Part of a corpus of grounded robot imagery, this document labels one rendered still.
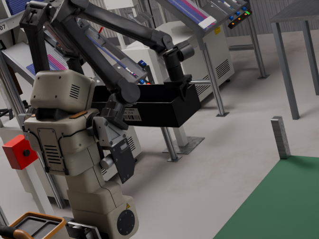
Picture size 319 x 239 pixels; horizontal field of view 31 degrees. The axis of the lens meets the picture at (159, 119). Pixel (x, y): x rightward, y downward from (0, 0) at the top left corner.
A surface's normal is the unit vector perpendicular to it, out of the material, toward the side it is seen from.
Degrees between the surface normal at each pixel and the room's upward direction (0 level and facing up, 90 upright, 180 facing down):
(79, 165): 90
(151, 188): 0
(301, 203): 0
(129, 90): 70
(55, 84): 48
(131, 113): 91
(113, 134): 90
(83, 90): 90
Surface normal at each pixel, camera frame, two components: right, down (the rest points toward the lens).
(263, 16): -0.57, 0.47
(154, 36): 0.43, -0.11
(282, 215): -0.29, -0.88
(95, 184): 0.77, 0.03
